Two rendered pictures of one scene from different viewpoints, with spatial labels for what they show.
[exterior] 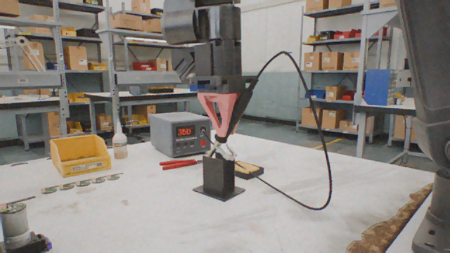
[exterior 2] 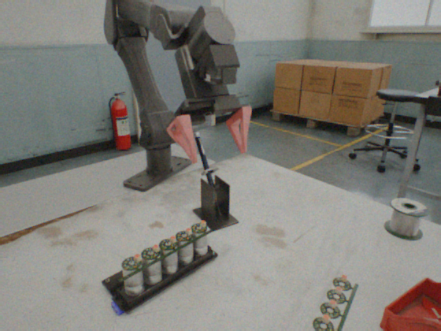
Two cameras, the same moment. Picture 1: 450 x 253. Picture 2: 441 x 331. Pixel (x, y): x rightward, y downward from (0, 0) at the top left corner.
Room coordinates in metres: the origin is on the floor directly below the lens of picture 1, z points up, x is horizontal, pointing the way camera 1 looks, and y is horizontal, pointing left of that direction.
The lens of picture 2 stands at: (0.60, 0.36, 1.08)
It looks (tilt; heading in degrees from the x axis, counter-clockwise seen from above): 23 degrees down; 183
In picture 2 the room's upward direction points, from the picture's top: straight up
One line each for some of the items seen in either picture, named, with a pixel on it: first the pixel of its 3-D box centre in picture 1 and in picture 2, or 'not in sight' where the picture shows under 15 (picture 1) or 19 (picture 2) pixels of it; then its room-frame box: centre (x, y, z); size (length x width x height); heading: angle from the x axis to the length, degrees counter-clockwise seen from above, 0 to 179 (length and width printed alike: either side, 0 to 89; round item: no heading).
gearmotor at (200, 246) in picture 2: not in sight; (199, 241); (0.21, 0.31, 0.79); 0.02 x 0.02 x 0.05
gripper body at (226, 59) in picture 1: (224, 64); not in sight; (0.48, 0.00, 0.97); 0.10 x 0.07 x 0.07; 141
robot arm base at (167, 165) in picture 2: not in sight; (159, 158); (-0.11, 0.18, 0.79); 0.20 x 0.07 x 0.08; 154
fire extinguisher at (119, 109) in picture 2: not in sight; (120, 120); (-2.29, -0.73, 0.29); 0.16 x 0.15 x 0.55; 135
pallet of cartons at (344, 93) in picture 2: not in sight; (327, 93); (-3.45, 1.56, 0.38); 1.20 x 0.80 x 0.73; 50
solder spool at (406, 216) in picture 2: not in sight; (405, 217); (0.11, 0.67, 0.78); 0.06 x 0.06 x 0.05
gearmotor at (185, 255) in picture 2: not in sight; (184, 249); (0.23, 0.29, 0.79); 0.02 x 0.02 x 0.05
